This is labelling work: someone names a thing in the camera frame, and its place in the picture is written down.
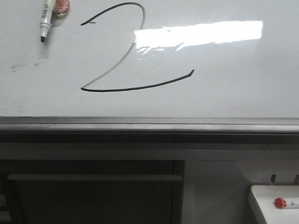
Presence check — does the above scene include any white black whiteboard marker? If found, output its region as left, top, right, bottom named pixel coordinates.
left=40, top=0, right=56, bottom=43

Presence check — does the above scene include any white whiteboard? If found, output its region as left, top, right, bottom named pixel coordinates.
left=0, top=0, right=299, bottom=134

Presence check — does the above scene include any red capped whiteboard marker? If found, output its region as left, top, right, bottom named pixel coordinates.
left=274, top=197, right=299, bottom=209

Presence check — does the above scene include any grey horizontal crossbar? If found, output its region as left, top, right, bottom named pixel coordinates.
left=7, top=174, right=183, bottom=182

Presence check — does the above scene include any black tray hook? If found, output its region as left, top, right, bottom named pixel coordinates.
left=293, top=175, right=299, bottom=185
left=270, top=174, right=277, bottom=185

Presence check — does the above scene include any white marker tray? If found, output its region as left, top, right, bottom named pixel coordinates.
left=248, top=185, right=299, bottom=224

